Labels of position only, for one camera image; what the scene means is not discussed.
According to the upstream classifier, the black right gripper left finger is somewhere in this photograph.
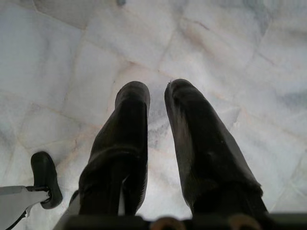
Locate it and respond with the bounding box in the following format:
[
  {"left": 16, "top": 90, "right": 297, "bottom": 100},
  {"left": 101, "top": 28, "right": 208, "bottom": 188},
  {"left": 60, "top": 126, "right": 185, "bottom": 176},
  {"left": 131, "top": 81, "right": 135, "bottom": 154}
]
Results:
[{"left": 78, "top": 80, "right": 151, "bottom": 216}]

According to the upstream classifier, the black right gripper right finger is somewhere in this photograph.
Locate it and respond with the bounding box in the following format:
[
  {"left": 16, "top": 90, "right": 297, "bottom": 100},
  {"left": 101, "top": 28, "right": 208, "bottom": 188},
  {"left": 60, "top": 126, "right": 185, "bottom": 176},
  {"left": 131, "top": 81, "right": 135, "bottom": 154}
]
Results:
[{"left": 164, "top": 78, "right": 269, "bottom": 216}]

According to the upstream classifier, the black robot right foot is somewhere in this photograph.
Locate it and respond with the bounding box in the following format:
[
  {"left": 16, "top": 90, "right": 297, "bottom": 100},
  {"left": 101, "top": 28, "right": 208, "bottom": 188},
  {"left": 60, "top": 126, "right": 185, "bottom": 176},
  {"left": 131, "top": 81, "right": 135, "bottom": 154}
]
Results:
[{"left": 30, "top": 151, "right": 63, "bottom": 209}]

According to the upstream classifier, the silver robot right leg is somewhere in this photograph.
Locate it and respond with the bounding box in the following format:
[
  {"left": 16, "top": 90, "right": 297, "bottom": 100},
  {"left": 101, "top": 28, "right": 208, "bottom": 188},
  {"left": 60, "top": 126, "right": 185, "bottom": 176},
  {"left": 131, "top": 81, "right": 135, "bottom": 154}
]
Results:
[{"left": 0, "top": 185, "right": 52, "bottom": 226}]

